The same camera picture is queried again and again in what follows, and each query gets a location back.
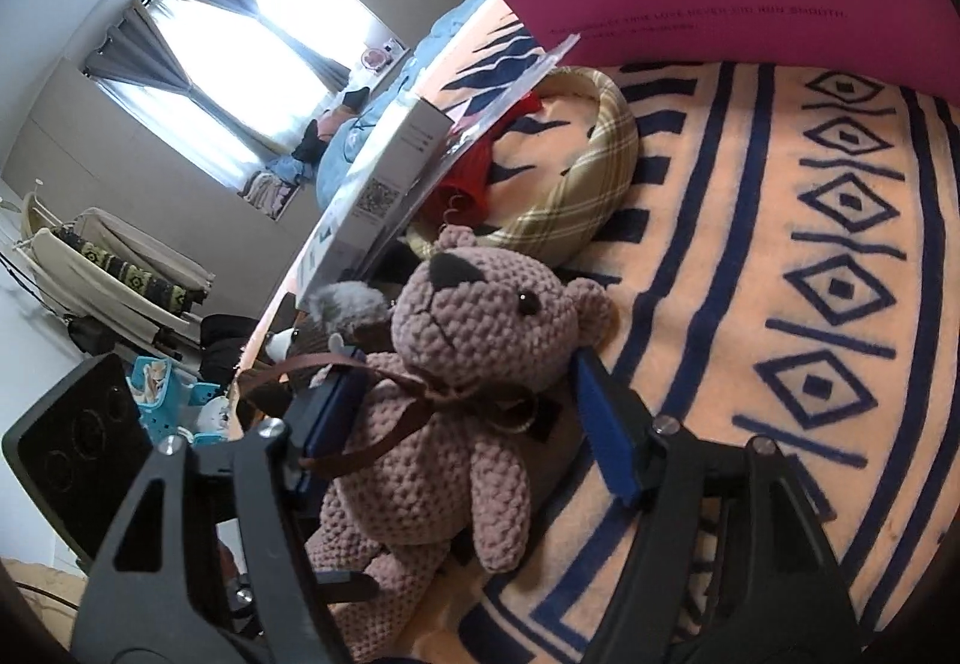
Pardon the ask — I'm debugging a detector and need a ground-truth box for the pink crochet teddy bear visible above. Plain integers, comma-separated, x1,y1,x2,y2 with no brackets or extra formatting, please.
308,226,613,662

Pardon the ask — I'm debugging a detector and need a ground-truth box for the grey furry plush toy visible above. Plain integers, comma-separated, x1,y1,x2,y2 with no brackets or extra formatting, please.
263,281,392,362

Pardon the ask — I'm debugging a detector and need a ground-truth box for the clothes drying rack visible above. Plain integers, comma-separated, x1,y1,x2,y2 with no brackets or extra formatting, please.
2,190,215,362

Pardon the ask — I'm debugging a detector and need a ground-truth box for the orange patterned blanket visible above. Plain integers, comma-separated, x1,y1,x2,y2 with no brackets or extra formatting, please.
239,0,960,664

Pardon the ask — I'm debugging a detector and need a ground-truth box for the white cardboard box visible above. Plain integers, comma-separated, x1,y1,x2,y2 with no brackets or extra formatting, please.
295,94,452,311

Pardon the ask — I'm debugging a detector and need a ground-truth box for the blue floral duvet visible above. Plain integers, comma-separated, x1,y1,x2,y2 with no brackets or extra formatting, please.
267,0,487,211

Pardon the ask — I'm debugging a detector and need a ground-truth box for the red knitted item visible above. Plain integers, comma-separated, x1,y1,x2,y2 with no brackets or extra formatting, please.
418,92,542,230

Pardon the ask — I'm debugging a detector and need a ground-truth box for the plaid fabric ring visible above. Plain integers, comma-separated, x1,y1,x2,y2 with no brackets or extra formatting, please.
406,64,641,269

